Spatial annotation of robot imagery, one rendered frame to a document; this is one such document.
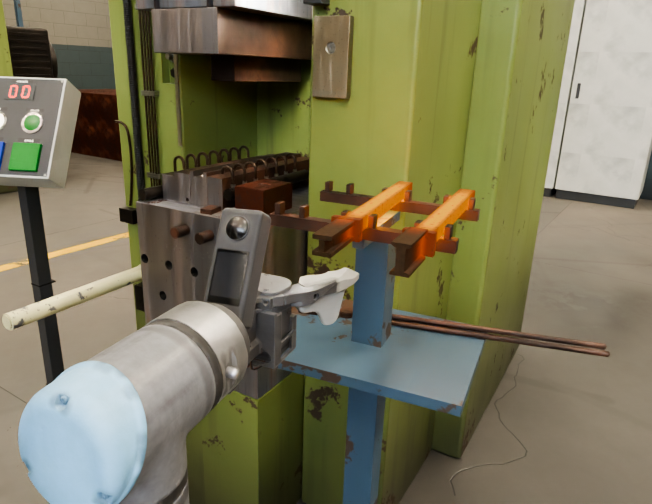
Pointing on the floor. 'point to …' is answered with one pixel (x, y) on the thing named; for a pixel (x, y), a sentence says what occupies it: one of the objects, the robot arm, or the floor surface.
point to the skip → (97, 125)
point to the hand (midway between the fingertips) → (301, 258)
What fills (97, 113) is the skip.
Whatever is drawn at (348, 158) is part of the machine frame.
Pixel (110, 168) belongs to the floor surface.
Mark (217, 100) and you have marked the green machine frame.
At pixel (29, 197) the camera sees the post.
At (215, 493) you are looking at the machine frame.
